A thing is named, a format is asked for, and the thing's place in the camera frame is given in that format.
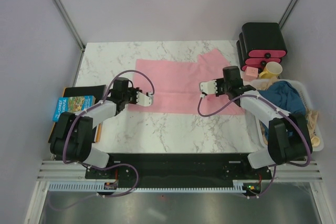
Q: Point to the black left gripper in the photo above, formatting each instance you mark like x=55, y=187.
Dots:
x=134, y=91

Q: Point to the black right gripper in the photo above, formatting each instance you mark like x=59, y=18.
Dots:
x=218, y=82

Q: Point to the pink t shirt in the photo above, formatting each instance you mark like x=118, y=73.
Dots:
x=176, y=84

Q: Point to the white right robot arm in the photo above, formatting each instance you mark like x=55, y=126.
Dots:
x=288, y=135

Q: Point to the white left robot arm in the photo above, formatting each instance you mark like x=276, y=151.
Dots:
x=73, y=134

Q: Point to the pink cube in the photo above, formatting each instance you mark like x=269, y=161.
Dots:
x=251, y=73

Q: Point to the yellow mug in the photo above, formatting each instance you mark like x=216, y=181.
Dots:
x=271, y=69

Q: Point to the black pink drawer unit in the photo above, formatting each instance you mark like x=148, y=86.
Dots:
x=260, y=43

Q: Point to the blue t shirt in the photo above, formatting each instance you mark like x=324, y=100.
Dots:
x=285, y=96

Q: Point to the blue treehouse book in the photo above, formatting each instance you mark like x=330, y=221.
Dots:
x=72, y=104

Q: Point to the beige t shirt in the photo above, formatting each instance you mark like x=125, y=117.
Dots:
x=313, y=119

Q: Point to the white plastic basket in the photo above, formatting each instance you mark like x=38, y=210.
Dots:
x=315, y=119

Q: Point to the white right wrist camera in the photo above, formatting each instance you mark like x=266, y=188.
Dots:
x=209, y=87

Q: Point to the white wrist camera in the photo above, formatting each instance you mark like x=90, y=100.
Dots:
x=144, y=99
x=209, y=87

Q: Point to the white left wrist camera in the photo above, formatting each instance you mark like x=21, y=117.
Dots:
x=144, y=99

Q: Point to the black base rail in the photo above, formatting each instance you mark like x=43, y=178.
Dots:
x=179, y=170

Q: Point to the white slotted cable duct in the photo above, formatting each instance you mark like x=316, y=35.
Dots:
x=104, y=187

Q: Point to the left aluminium frame post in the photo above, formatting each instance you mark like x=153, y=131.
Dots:
x=69, y=24

